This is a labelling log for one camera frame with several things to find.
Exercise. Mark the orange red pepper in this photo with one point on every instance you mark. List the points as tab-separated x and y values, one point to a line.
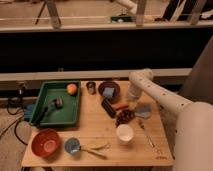
119	106

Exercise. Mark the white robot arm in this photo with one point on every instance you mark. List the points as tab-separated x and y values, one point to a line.
193	149

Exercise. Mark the dark purple bowl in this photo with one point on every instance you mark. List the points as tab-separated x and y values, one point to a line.
110	84

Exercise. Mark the blue sponge block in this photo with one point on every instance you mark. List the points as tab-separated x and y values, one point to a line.
108	92

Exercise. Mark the small metal cup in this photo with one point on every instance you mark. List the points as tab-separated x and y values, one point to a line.
91	87

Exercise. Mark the orange fruit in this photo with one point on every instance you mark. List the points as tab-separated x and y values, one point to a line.
72	89

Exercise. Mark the dark red grape bunch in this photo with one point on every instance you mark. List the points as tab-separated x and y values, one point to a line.
124	117

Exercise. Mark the blue grey cloth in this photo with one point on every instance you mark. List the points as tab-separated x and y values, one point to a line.
143	111

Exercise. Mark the white cup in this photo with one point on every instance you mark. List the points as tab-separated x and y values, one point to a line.
124	133

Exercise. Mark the metal fork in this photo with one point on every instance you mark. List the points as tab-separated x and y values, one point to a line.
142	126

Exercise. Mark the green plastic tray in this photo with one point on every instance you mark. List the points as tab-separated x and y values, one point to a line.
68	115

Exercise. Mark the blue small bowl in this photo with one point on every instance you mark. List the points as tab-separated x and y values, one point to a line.
72	146

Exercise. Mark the green white object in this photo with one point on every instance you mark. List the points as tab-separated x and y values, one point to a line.
120	19

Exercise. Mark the red orange bowl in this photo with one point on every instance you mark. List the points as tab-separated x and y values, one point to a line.
45	143

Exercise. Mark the blue box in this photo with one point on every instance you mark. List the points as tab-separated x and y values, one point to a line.
28	112

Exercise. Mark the black handled brush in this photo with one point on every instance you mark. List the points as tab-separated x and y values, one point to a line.
55	104

